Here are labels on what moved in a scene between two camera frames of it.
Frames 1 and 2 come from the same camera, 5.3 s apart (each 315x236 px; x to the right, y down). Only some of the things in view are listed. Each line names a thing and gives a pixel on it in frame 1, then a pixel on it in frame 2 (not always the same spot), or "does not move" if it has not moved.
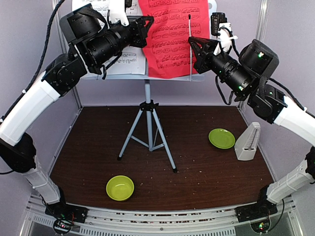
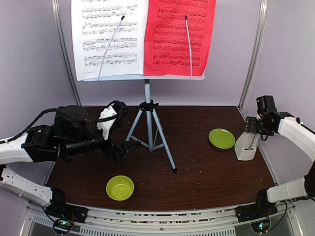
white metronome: x=246 y=146 does not move
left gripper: x=141 y=26 to x=109 y=152
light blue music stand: x=148 y=130 does not move
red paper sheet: x=166 y=54 does not move
